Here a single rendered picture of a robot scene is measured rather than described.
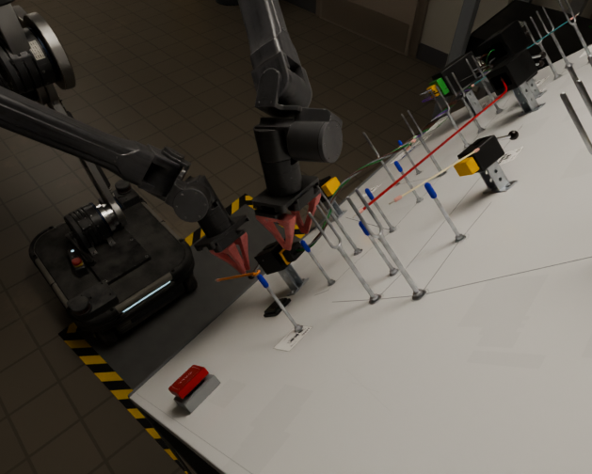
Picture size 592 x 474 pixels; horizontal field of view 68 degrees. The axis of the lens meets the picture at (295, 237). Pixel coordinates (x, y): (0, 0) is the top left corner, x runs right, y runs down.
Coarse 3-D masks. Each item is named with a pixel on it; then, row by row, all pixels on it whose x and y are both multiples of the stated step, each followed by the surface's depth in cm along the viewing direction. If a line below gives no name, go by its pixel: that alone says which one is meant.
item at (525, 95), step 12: (504, 60) 85; (516, 60) 80; (528, 60) 81; (492, 72) 83; (504, 72) 84; (516, 72) 80; (528, 72) 81; (492, 84) 84; (516, 84) 80; (516, 96) 85; (528, 96) 83; (528, 108) 86
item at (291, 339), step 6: (294, 330) 62; (300, 330) 61; (306, 330) 60; (288, 336) 62; (294, 336) 61; (300, 336) 59; (282, 342) 61; (288, 342) 60; (294, 342) 59; (276, 348) 61; (282, 348) 59; (288, 348) 58
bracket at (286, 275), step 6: (282, 270) 77; (288, 270) 79; (294, 270) 78; (282, 276) 78; (288, 276) 77; (294, 276) 79; (288, 282) 78; (294, 282) 77; (300, 282) 79; (294, 288) 78; (288, 294) 78
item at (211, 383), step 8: (208, 376) 63; (208, 384) 61; (216, 384) 62; (200, 392) 60; (208, 392) 61; (176, 400) 62; (184, 400) 60; (192, 400) 60; (200, 400) 60; (184, 408) 61; (192, 408) 60
